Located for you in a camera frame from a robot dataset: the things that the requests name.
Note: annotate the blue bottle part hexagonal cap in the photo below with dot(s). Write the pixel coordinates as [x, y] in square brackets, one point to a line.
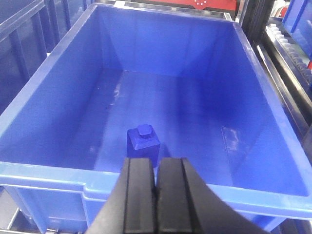
[142, 142]

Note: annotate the blue neighbour bin left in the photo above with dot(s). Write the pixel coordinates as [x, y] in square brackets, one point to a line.
[29, 31]

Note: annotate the blue target bin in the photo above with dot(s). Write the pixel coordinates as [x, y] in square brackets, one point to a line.
[194, 79]

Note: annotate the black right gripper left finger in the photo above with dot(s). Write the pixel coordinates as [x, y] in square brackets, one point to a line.
[130, 208]

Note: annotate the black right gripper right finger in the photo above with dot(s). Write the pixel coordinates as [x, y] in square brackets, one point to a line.
[186, 205]

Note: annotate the white roller track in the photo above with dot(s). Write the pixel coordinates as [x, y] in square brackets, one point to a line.
[286, 42]

